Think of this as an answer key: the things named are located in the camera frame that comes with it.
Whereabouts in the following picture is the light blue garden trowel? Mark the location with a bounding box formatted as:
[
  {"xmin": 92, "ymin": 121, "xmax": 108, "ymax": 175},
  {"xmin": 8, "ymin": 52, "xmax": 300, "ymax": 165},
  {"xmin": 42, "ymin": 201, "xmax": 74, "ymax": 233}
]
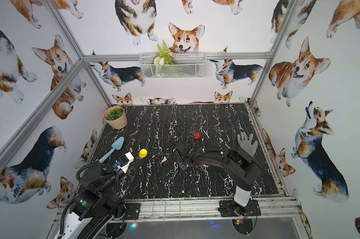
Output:
[{"xmin": 98, "ymin": 137, "xmax": 125, "ymax": 163}]

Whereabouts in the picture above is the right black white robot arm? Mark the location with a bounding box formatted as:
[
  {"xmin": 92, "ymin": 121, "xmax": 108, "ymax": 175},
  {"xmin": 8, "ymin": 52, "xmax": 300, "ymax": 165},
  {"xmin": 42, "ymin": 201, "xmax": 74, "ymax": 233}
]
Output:
[{"xmin": 168, "ymin": 140, "xmax": 261, "ymax": 207}]

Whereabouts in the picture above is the yellow paint jar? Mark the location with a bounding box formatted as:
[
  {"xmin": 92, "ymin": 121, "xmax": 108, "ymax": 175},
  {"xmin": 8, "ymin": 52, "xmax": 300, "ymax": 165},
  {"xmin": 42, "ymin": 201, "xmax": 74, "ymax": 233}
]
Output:
[{"xmin": 138, "ymin": 149, "xmax": 148, "ymax": 159}]

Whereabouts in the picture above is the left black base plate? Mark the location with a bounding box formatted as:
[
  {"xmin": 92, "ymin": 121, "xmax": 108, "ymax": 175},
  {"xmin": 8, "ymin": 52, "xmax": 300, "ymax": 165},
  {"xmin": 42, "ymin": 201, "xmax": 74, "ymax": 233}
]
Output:
[{"xmin": 116, "ymin": 203, "xmax": 141, "ymax": 221}]

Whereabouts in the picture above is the green fern plant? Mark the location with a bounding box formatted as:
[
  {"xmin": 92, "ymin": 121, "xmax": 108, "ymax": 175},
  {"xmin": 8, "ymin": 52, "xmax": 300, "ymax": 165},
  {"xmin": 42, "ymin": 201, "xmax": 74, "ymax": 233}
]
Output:
[{"xmin": 153, "ymin": 40, "xmax": 174, "ymax": 65}]

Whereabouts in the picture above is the white wire wall basket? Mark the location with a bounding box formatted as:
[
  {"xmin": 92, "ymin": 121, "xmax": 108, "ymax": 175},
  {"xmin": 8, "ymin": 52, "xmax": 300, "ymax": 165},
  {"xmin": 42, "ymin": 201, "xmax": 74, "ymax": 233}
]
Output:
[{"xmin": 139, "ymin": 53, "xmax": 207, "ymax": 79}]

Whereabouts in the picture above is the grey rubber glove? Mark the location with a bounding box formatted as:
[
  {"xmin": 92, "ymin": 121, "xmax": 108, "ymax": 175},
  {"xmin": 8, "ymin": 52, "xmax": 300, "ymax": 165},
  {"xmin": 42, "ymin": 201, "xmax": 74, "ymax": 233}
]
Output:
[{"xmin": 237, "ymin": 132, "xmax": 258, "ymax": 157}]

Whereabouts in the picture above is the beige pot with green plant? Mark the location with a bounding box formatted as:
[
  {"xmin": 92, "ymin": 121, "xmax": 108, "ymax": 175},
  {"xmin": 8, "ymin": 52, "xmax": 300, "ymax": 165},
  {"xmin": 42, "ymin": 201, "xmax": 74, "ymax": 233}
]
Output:
[{"xmin": 103, "ymin": 106, "xmax": 127, "ymax": 129}]

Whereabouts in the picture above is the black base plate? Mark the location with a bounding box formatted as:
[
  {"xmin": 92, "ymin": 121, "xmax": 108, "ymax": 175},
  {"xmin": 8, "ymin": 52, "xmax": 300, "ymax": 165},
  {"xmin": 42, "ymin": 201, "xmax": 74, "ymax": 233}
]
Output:
[
  {"xmin": 218, "ymin": 199, "xmax": 261, "ymax": 218},
  {"xmin": 116, "ymin": 203, "xmax": 141, "ymax": 221}
]

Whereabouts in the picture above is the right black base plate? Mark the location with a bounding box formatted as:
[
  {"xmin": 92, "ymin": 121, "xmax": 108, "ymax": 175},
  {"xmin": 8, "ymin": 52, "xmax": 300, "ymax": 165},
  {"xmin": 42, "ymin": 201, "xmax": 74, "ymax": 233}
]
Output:
[{"xmin": 218, "ymin": 199, "xmax": 261, "ymax": 218}]

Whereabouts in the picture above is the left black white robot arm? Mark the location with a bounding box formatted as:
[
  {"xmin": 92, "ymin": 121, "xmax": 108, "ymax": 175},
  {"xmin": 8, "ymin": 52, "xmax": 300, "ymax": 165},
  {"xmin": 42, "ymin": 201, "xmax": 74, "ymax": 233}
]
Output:
[{"xmin": 55, "ymin": 159, "xmax": 141, "ymax": 239}]

